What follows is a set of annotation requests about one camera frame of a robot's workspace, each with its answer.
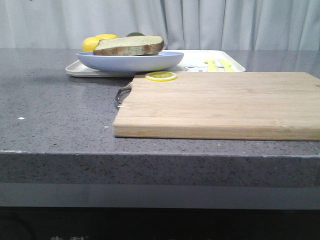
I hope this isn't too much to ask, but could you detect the yellow plastic knife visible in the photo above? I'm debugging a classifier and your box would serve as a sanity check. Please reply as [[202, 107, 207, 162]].
[[218, 58, 235, 72]]

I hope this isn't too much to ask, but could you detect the white bear tray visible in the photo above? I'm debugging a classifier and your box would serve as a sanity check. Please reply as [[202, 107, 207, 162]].
[[65, 50, 246, 78]]

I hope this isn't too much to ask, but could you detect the lemon slice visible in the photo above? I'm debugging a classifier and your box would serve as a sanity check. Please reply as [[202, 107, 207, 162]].
[[144, 71, 178, 82]]

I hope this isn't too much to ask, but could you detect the front yellow lemon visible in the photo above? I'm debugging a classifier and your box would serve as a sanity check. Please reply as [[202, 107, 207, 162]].
[[81, 36, 100, 52]]

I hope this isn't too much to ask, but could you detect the blue round plate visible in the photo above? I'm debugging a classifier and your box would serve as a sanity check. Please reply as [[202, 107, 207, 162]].
[[76, 50, 184, 73]]

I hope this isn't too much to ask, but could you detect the green lime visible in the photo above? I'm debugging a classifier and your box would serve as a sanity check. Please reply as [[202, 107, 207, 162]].
[[127, 32, 144, 37]]

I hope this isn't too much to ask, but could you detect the rear yellow lemon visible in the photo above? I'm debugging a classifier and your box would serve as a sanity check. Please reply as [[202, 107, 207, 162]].
[[95, 33, 118, 40]]

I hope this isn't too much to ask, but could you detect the bread slice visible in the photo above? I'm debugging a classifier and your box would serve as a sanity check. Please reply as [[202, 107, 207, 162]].
[[93, 42, 166, 56], [94, 35, 164, 51]]

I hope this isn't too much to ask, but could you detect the yellow lemon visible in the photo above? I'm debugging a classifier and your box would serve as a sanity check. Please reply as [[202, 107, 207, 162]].
[[95, 33, 118, 40], [81, 36, 100, 52]]

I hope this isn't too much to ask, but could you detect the white curtain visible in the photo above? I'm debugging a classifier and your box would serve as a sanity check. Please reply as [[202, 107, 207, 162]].
[[0, 0, 320, 51]]

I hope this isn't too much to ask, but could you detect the wooden cutting board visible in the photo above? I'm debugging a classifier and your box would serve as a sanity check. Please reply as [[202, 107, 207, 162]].
[[113, 72, 320, 141]]

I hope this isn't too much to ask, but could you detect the yellow plastic fork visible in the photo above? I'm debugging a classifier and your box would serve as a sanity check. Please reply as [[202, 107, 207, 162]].
[[204, 57, 219, 72]]

